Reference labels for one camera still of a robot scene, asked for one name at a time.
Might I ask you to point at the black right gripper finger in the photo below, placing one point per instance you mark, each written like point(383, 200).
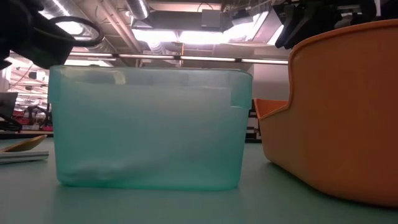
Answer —
point(287, 21)
point(304, 26)

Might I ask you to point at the teal translucent plastic bin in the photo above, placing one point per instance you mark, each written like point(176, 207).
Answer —
point(149, 133)

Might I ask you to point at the dark desk monitor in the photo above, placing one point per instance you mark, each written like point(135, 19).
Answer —
point(7, 105)

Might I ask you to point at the grey ceiling box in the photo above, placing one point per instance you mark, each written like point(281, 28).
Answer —
point(211, 18)

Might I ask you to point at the orange plastic bin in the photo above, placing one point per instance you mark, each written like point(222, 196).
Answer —
point(342, 124)

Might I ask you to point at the black shelf unit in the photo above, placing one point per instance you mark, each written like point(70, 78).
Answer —
point(253, 137)

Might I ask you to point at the smooth silver ceiling duct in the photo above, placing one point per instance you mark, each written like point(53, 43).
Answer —
point(138, 9)

